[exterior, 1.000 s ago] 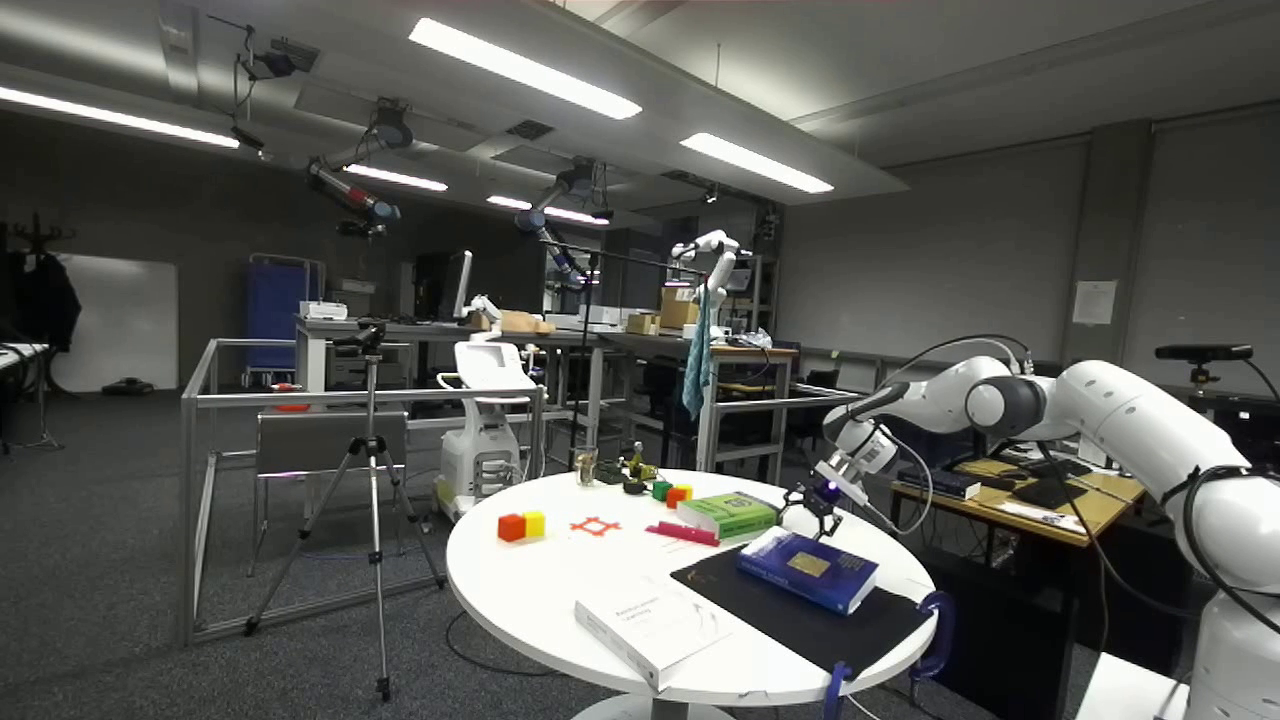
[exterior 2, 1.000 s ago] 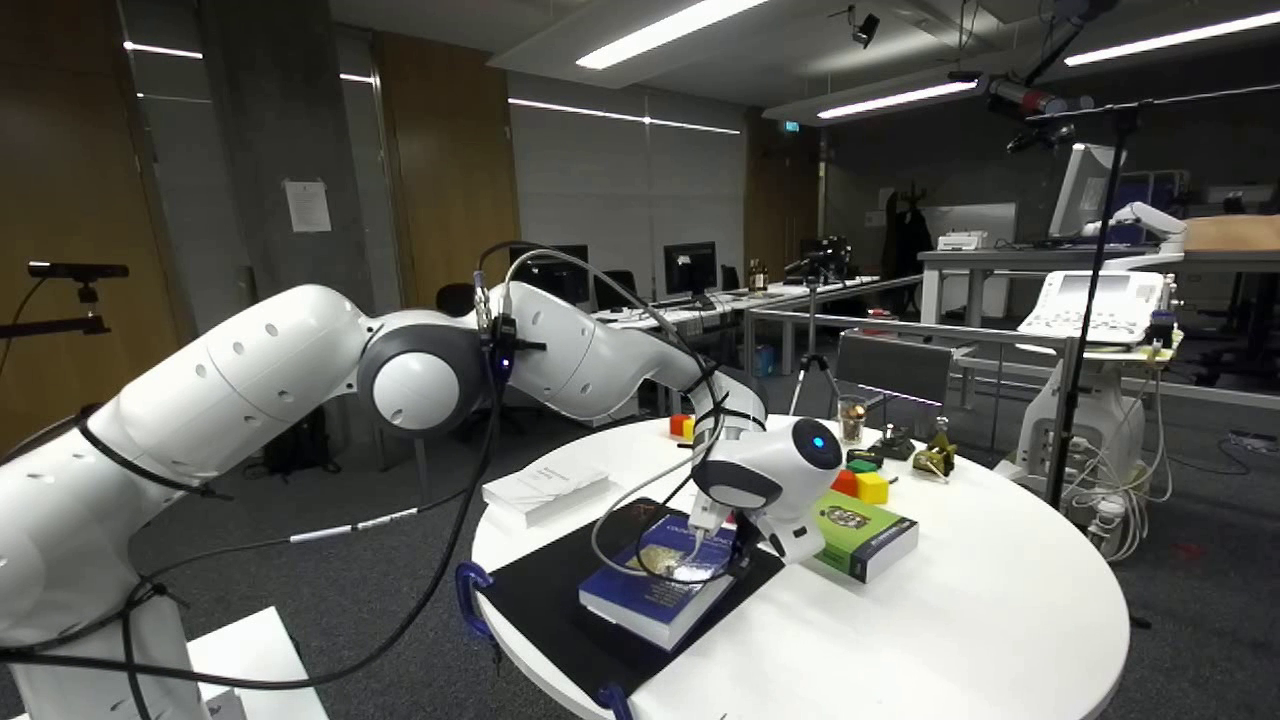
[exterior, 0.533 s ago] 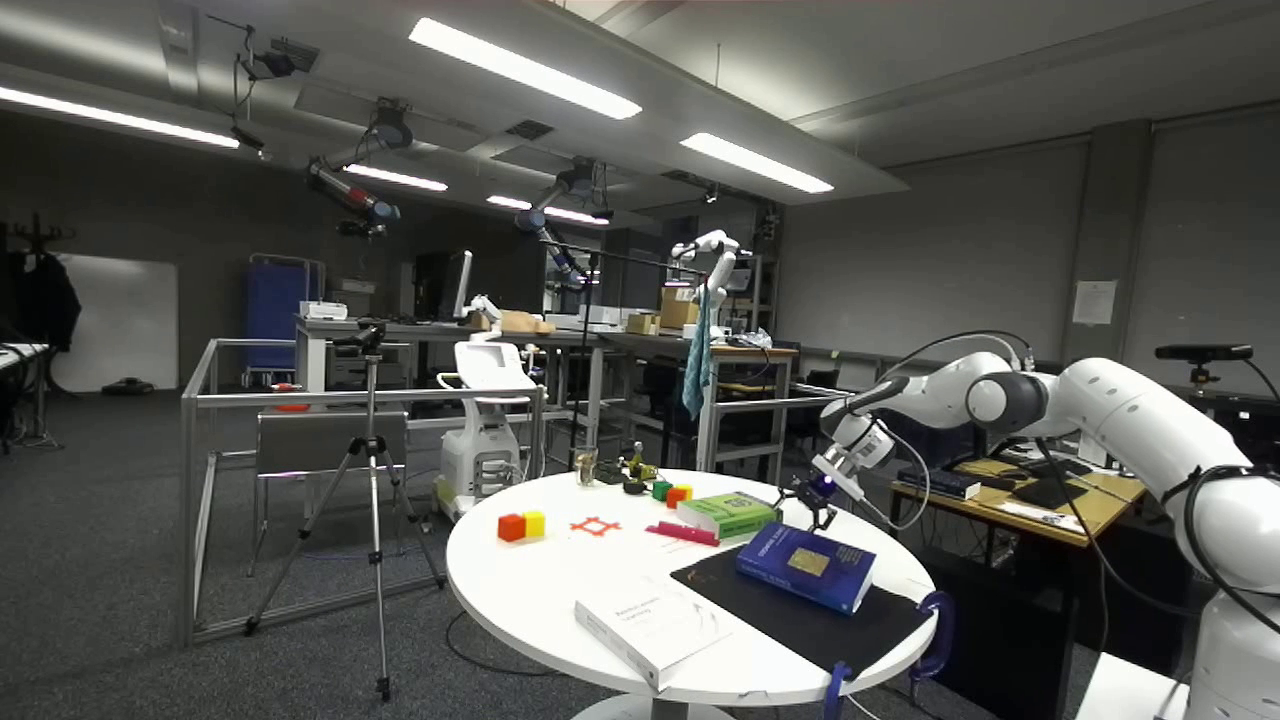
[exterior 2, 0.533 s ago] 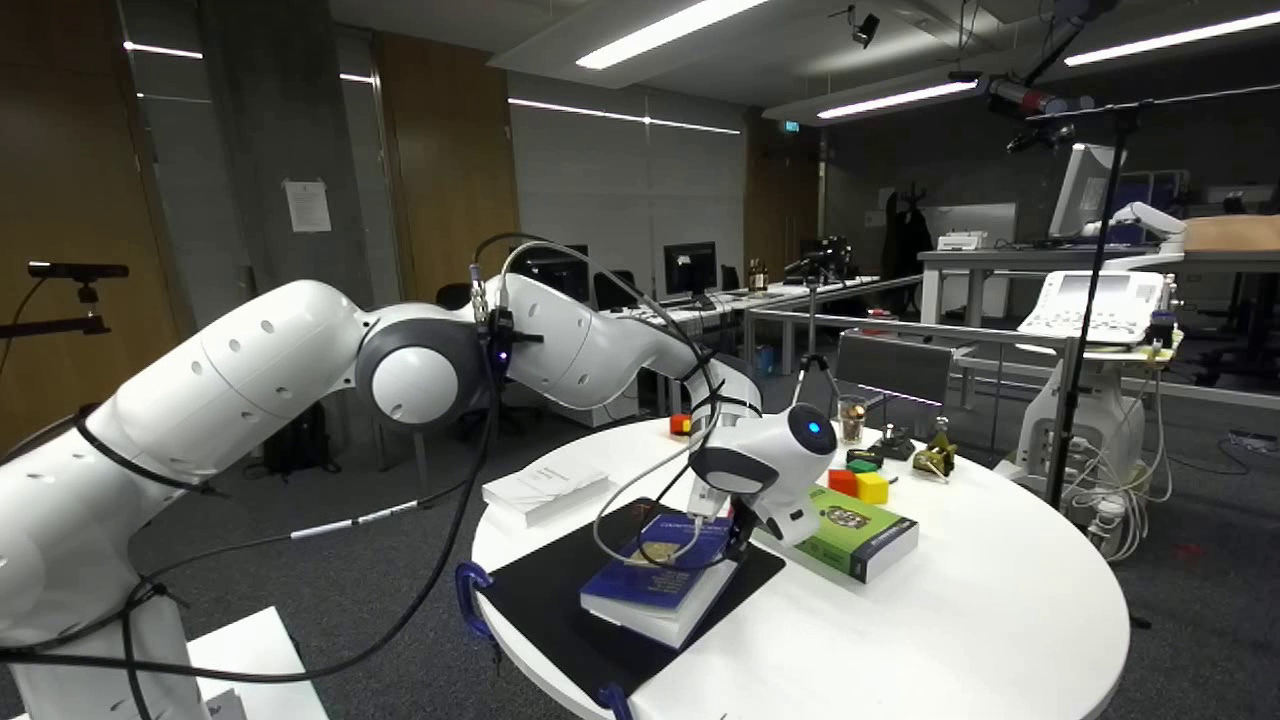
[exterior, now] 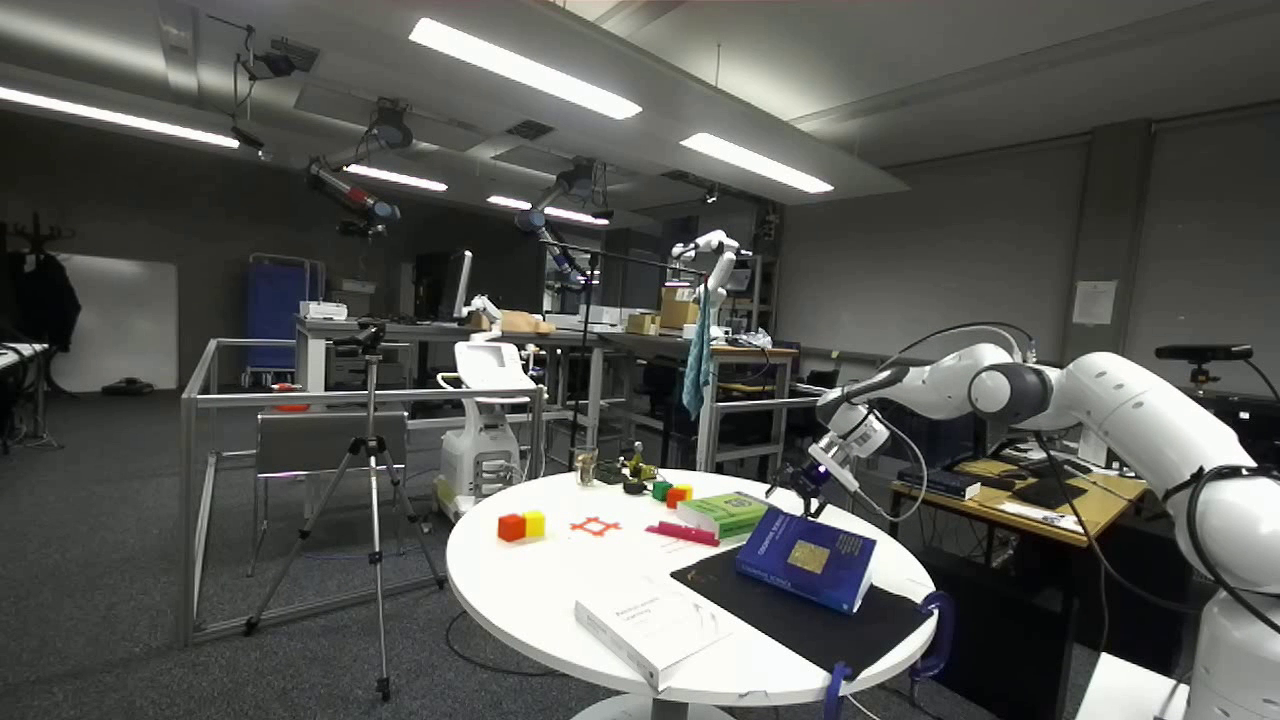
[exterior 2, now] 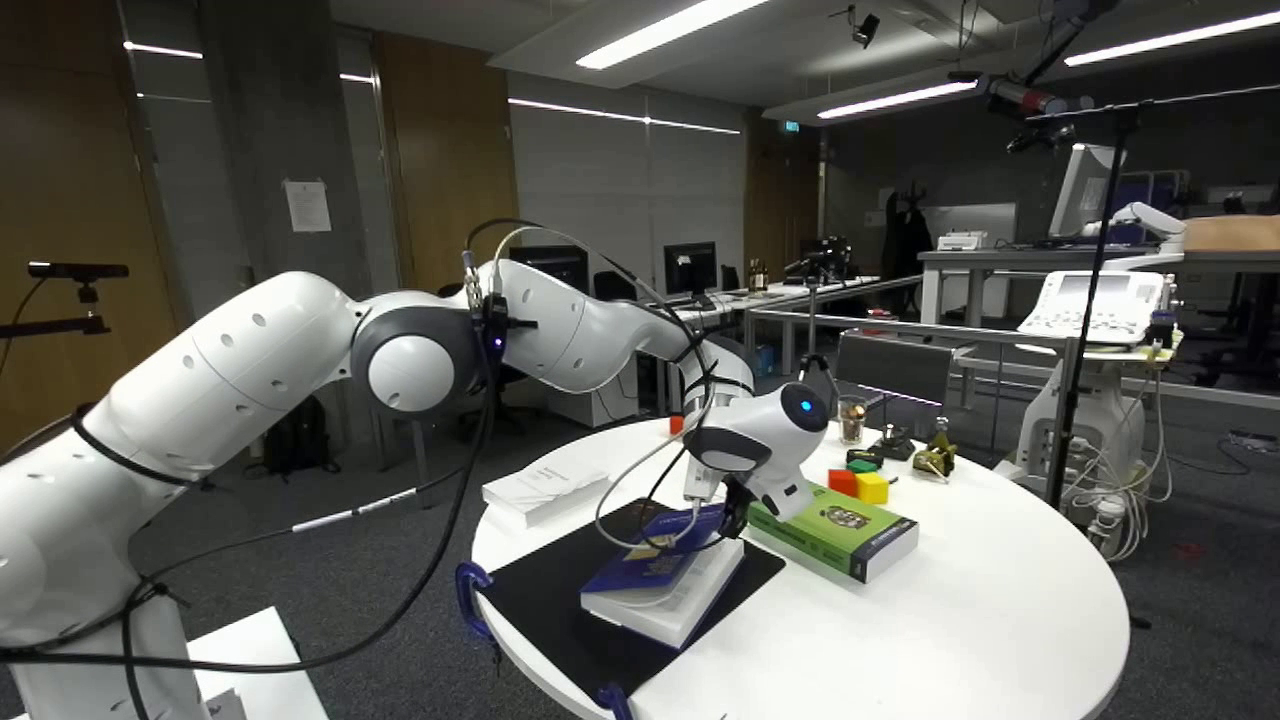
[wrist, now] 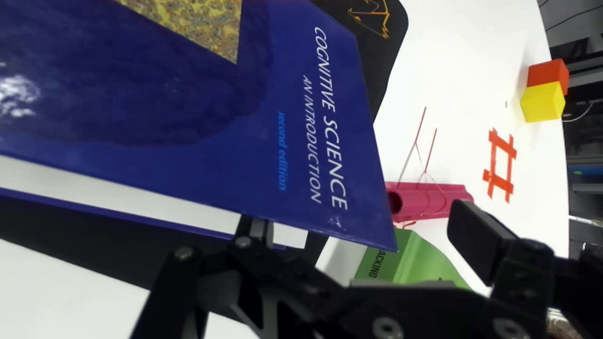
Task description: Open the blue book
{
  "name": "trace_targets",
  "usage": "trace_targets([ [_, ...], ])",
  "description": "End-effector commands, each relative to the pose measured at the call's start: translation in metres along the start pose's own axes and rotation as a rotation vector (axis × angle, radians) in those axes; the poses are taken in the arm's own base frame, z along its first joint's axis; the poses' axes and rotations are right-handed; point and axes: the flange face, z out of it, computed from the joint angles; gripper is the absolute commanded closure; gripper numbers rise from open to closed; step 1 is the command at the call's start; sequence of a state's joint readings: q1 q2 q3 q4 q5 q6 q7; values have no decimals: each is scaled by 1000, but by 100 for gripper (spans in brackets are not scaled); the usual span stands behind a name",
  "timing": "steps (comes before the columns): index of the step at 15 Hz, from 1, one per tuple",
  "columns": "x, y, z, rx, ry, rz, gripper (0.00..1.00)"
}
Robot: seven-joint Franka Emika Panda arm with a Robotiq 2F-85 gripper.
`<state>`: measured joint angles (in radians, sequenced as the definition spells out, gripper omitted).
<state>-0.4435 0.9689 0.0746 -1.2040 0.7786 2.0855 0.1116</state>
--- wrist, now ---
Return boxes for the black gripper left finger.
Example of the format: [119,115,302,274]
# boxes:
[130,213,279,339]

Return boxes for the yellow cube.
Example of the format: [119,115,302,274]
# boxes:
[518,82,567,125]

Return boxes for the red cube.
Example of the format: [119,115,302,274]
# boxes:
[526,57,573,98]

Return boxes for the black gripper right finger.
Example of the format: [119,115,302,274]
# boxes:
[449,198,603,339]

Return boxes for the blue hardcover book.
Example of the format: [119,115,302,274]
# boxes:
[0,0,400,253]

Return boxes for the orange hash-shaped piece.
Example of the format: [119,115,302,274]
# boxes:
[481,127,520,206]

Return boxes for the green box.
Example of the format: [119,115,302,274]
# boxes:
[347,228,475,292]

